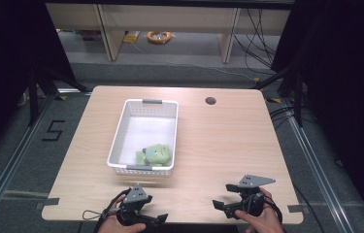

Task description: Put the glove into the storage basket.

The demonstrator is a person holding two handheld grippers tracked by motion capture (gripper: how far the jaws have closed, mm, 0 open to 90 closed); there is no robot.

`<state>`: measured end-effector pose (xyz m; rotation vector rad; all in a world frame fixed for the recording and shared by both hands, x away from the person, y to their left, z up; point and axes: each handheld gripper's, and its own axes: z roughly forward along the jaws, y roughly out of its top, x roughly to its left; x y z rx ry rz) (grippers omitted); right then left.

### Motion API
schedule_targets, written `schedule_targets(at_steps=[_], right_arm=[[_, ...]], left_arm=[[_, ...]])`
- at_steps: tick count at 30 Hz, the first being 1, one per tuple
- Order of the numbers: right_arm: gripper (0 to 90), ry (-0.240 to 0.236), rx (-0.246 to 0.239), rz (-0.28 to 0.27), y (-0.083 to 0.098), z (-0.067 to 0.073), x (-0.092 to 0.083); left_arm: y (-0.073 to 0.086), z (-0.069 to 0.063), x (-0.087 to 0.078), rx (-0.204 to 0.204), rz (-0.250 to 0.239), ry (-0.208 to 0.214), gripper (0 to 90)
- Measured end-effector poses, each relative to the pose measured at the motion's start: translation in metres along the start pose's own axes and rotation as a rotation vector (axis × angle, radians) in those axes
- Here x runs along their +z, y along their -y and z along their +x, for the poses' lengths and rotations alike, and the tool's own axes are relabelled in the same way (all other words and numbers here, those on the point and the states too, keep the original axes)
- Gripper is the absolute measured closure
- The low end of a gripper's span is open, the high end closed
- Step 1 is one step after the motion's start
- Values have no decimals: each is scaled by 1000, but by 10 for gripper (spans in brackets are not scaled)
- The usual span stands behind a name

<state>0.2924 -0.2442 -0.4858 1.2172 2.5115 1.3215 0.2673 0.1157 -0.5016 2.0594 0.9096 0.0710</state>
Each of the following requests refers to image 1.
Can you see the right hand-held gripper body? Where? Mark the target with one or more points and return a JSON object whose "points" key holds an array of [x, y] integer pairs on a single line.
{"points": [[252, 200]]}

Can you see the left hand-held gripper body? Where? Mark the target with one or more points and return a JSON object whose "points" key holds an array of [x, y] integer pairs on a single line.
{"points": [[134, 197]]}

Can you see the green plush toy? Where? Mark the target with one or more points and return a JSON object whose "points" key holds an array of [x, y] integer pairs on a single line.
{"points": [[155, 156]]}

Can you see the white perforated plastic basket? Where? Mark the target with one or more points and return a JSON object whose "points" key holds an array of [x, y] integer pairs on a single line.
{"points": [[144, 132]]}

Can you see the person's right hand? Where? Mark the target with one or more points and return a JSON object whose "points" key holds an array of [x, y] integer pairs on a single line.
{"points": [[267, 223]]}

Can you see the person's left hand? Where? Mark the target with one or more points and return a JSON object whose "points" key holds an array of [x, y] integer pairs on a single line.
{"points": [[115, 226]]}

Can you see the grey tape strip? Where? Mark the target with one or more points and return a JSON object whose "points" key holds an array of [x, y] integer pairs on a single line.
{"points": [[51, 201], [295, 208]]}

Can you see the yellow black floor tape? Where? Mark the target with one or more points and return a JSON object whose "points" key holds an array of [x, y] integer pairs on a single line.
{"points": [[274, 100], [61, 97]]}

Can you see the black metal stand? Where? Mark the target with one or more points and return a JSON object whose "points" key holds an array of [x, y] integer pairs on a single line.
{"points": [[297, 97], [34, 97]]}

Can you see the black curtain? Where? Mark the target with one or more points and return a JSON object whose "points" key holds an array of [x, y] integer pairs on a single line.
{"points": [[344, 81], [5, 64]]}

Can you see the yellow packet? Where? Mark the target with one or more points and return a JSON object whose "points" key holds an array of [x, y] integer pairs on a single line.
{"points": [[131, 37]]}

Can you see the metal floor rail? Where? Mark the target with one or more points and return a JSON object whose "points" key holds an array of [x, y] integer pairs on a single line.
{"points": [[318, 174], [11, 165]]}

